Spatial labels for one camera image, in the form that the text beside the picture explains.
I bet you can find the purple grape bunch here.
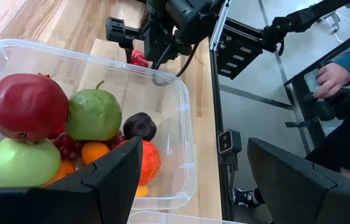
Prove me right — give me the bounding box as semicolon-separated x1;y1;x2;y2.
47;124;126;161

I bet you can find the black side table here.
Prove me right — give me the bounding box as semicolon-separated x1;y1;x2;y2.
283;22;350;151

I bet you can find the large dark red apple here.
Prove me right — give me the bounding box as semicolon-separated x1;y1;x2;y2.
0;73;70;143

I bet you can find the dark green apple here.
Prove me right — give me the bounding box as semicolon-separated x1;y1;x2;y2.
65;80;123;142

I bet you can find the dark purple plum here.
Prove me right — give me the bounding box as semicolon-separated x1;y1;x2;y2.
122;111;158;142

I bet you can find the round magenta fruit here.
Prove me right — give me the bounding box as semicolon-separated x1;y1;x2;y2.
130;49;150;68

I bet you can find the red orange apple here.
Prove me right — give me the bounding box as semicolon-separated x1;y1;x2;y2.
112;139;162;187

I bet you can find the person's hand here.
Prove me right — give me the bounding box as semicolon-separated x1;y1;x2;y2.
312;62;350;100

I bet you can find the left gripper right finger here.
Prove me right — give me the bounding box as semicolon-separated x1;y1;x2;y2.
246;137;350;224

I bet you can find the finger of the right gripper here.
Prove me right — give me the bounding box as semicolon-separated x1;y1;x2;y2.
105;16;142;64
142;29;193;63

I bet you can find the green pear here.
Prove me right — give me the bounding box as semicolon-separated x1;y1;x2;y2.
0;138;62;188

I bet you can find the silver metal bracket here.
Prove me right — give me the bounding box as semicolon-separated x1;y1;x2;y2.
209;0;233;52

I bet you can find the black table frame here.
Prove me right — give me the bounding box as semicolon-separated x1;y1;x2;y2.
208;40;294;222

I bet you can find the orange tomato cluster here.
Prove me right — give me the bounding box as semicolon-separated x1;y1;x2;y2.
42;141;111;187

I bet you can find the black table-level camera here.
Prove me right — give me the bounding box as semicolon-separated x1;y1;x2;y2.
217;128;243;172

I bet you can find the clear plastic container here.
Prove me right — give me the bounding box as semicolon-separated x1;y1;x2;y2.
127;210;247;224
0;39;196;211

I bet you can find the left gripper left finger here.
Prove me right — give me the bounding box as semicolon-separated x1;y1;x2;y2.
0;136;144;224

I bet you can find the person's shoe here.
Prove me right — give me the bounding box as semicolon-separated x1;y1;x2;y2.
233;187;260;208

